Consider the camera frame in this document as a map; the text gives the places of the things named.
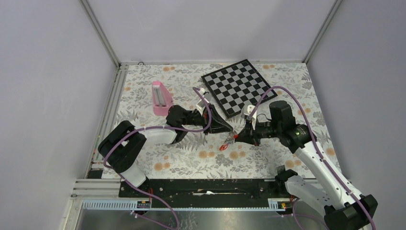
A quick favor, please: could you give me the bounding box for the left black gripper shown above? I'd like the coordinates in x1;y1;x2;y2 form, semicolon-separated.
182;103;233;135

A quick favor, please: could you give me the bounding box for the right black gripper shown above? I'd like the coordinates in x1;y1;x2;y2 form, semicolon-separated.
235;117;282;147

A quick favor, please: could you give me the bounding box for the red tag key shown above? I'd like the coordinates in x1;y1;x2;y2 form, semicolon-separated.
219;143;229;151

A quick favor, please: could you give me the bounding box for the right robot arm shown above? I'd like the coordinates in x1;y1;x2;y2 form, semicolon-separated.
235;101;377;230

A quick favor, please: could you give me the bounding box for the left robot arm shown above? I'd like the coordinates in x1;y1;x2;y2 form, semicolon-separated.
98;104;233;197

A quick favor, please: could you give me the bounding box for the floral table mat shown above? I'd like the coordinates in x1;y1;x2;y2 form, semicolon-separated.
115;63;339;179

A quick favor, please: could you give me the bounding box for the black grey checkerboard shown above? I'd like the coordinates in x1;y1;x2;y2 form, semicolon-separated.
202;59;271;118

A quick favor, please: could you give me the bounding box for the pink plastic box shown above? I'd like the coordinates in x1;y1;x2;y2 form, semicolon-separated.
152;81;174;116

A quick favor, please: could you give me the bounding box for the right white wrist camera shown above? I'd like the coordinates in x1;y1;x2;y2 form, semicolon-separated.
241;104;258;130

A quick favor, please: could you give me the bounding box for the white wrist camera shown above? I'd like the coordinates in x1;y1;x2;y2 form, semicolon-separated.
196;92;212;115
241;104;258;130

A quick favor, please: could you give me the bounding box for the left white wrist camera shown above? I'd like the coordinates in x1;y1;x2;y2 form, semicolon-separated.
196;92;212;115

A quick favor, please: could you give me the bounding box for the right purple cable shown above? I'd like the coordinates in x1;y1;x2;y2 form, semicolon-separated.
250;86;378;230

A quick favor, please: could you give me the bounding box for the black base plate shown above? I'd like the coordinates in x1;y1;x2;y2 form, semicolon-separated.
118;179;293;209

